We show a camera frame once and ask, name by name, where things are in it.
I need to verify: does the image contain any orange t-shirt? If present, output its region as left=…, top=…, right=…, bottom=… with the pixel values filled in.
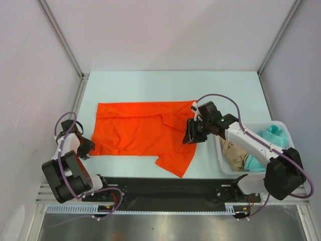
left=90, top=100, right=196, bottom=178

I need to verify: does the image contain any beige t-shirt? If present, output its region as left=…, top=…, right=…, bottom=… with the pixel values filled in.
left=219, top=137, right=249, bottom=172

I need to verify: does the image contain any white slotted cable duct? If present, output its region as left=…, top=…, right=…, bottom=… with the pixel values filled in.
left=46, top=204, right=249, bottom=217

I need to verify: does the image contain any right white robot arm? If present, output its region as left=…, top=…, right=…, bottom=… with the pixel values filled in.
left=183, top=101, right=306, bottom=201

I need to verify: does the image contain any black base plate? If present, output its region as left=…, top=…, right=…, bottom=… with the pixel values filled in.
left=83, top=177, right=253, bottom=211

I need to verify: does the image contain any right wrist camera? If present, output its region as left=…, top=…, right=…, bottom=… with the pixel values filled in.
left=191, top=101, right=203, bottom=121

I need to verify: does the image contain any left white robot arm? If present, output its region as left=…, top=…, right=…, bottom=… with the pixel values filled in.
left=42, top=119, right=111, bottom=203

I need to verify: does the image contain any teal t-shirt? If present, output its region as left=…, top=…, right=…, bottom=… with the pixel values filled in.
left=244, top=125, right=289, bottom=172

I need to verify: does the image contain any aluminium frame post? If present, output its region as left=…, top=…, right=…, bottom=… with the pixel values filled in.
left=257, top=0, right=305, bottom=77
left=36, top=0, right=89, bottom=80

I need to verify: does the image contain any white plastic basket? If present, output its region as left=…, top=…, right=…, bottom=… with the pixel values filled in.
left=215, top=121, right=294, bottom=175

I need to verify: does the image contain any left aluminium frame post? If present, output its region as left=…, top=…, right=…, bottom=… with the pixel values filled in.
left=36, top=0, right=89, bottom=80

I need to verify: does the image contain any right aluminium frame post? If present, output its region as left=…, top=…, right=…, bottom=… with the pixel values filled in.
left=257, top=0, right=305, bottom=77

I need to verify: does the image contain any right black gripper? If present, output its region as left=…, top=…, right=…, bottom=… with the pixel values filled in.
left=182, top=117, right=212, bottom=144

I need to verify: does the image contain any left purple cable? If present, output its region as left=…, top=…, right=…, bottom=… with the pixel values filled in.
left=54, top=111, right=125, bottom=201

